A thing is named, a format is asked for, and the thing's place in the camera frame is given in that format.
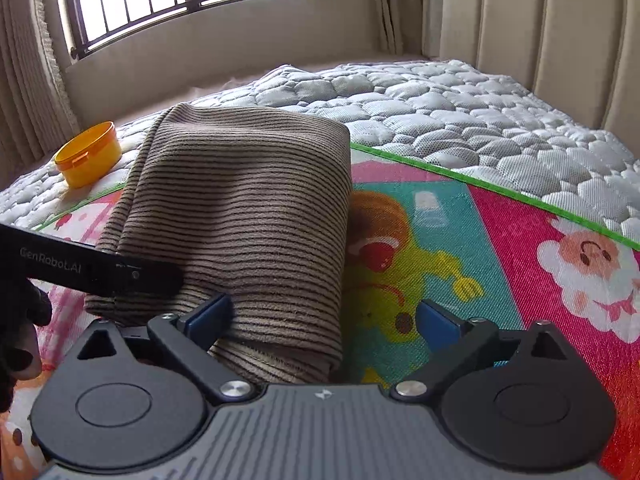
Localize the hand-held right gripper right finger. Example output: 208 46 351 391
391 300 601 403

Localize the yellow plastic tub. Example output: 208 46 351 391
54 121 123 190

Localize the beige pleated curtain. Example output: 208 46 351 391
0 0 81 166

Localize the person's left hand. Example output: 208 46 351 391
0 276 53 411

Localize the white quilted mattress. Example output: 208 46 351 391
0 59 640 251

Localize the colourful cartoon printed blanket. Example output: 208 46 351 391
0 142 640 480

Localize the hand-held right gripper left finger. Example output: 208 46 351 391
62 294 257 403

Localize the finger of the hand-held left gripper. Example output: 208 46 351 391
114 255 184 297

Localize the beige padded headboard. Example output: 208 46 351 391
422 0 640 158

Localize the brown striped sweater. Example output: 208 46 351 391
84 102 353 386

